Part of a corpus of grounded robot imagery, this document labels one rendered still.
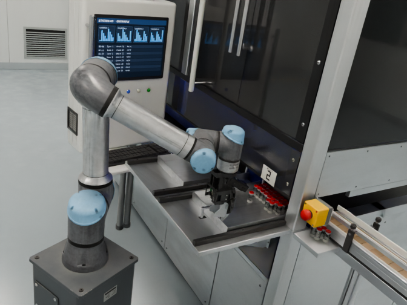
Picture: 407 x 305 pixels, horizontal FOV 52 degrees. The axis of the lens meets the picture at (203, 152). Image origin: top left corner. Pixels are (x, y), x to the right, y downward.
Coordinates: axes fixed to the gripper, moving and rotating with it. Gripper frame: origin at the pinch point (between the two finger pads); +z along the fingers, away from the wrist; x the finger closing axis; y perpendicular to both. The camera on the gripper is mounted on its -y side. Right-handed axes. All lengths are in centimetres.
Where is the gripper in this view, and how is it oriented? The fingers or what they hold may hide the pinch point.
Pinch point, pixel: (223, 217)
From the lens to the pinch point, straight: 155.2
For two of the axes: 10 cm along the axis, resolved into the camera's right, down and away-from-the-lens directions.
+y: -8.6, 0.9, -5.0
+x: 4.9, 4.2, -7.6
